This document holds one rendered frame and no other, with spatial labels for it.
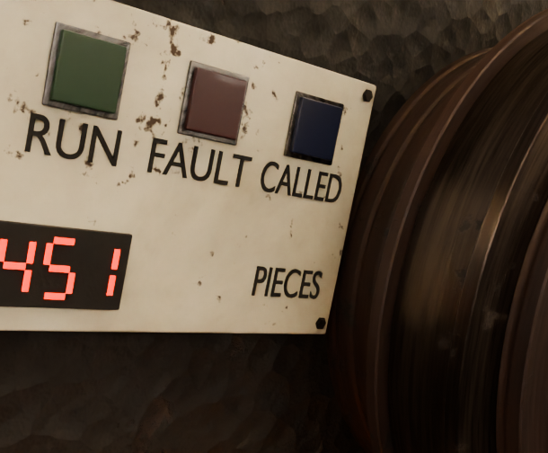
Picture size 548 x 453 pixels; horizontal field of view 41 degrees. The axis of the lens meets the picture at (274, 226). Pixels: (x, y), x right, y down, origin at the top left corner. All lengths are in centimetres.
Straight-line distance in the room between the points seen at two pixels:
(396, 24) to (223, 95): 18
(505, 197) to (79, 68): 24
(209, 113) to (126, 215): 8
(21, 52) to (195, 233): 14
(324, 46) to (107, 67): 17
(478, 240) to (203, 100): 17
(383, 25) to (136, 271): 26
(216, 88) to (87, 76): 8
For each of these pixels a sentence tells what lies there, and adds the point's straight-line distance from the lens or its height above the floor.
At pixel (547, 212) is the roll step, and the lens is 45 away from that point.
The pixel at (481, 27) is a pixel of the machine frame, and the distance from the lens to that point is 64.
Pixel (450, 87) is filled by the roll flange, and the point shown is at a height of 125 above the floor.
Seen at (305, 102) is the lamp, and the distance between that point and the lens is 47.
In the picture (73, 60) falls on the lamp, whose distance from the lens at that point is 39.
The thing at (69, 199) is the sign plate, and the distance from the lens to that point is 40.
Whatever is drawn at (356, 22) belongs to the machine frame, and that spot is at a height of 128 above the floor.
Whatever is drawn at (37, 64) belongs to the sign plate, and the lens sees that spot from 39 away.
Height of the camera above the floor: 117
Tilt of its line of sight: 5 degrees down
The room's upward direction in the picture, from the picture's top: 11 degrees clockwise
